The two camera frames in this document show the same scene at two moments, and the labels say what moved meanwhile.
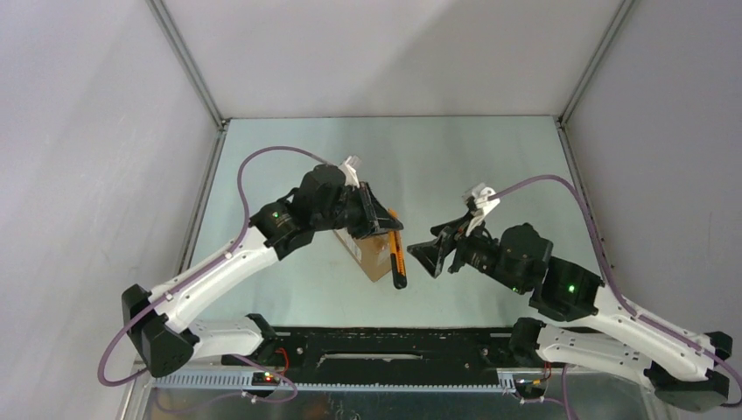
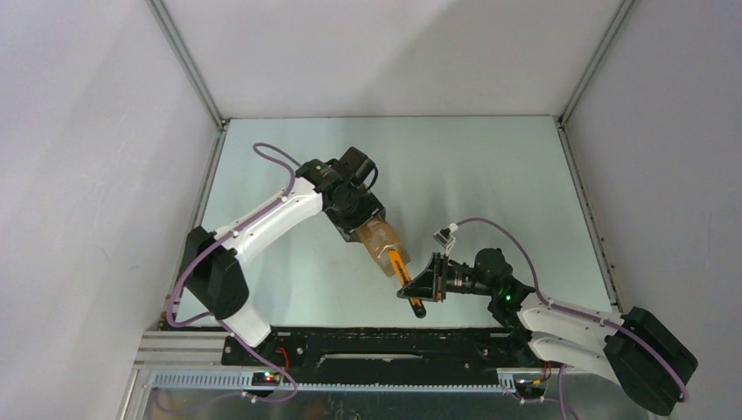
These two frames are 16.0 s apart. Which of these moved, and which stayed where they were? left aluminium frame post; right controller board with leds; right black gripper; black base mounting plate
Moved: right black gripper
Stayed: black base mounting plate; left aluminium frame post; right controller board with leds
